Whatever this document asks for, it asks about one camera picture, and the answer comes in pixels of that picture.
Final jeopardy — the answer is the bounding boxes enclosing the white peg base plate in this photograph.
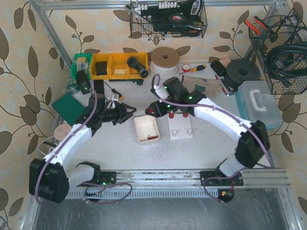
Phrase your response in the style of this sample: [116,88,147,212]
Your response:
[168,113,193,140]

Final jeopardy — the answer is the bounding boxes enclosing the black wire basket centre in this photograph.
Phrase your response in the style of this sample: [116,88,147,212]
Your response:
[124,0,207,40]

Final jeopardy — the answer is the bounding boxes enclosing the black yellow handled screwdriver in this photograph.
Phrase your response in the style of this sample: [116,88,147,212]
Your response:
[104,81,123,100]

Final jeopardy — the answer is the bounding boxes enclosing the yellow black small screwdriver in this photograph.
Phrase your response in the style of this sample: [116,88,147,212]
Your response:
[190,65,206,73]

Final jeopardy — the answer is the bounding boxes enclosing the white coiled cord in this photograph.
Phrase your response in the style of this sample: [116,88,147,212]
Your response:
[38,136,58,159]

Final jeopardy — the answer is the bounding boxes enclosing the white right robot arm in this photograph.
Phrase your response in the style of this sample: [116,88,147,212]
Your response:
[145,74,273,179]

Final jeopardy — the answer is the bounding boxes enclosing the black wire basket right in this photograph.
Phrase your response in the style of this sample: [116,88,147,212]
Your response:
[248,14,307,95]

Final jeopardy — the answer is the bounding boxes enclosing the black green battery box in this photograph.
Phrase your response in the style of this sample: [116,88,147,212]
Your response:
[76,70,91,94]

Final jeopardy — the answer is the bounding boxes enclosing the hammer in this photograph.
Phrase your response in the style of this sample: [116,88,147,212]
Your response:
[43,141,57,148]

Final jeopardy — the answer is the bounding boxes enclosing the white parts tray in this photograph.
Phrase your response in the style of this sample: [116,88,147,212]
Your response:
[134,115,160,145]

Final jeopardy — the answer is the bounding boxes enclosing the red handled tool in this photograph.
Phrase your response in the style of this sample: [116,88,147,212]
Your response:
[214,74,236,97]

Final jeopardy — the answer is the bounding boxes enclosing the black rubber disc spool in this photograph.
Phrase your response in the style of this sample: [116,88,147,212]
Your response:
[224,59,261,90]

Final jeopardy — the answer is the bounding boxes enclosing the red spring in tray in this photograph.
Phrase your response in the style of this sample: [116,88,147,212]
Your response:
[147,136,160,140]

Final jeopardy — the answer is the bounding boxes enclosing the black box in bin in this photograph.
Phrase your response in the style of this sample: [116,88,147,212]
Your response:
[95,61,107,75]

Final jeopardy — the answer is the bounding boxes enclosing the black aluminium extrusion profile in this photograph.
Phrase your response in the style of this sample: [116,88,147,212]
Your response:
[94,80,105,98]

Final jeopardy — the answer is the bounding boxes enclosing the black coiled hose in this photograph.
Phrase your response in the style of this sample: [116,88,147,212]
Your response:
[265,42,307,81]

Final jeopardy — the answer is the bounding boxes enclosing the clear teal toolbox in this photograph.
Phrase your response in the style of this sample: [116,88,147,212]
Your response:
[235,80,283,130]

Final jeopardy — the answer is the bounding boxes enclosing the red white tape roll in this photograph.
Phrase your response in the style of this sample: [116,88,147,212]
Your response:
[182,64,190,72]

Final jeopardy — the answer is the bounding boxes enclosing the beige work glove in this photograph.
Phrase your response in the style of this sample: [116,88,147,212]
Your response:
[182,75,223,99]

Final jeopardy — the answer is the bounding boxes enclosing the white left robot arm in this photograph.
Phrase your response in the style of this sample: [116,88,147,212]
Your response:
[29,93,137,203]

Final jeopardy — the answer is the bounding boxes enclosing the black electrical tape roll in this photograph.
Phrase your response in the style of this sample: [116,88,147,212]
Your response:
[168,13,187,24]

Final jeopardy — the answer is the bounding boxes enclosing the orange handled pliers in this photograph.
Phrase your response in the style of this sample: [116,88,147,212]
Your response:
[244,16,268,36]

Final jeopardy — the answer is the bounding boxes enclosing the green storage bin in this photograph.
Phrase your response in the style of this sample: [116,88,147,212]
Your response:
[71,54,93,80]

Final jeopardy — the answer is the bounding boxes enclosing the black pipe fitting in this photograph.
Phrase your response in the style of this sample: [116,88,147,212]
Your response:
[127,57,149,78]

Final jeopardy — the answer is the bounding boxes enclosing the black wire basket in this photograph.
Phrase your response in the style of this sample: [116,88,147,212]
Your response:
[248,14,307,95]
[124,0,207,40]

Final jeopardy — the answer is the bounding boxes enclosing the black sanding block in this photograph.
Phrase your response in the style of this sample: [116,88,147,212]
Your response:
[210,60,227,77]

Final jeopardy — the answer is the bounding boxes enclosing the round beige power socket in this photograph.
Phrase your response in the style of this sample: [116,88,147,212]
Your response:
[53,123,72,142]

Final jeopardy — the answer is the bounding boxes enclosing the white cable spool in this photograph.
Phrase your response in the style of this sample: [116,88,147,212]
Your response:
[150,46,180,79]

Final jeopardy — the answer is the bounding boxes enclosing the yellow storage bin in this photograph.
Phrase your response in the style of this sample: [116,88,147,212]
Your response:
[90,52,149,81]

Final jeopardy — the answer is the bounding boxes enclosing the clear glass jar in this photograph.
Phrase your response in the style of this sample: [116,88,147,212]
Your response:
[66,79,79,95]

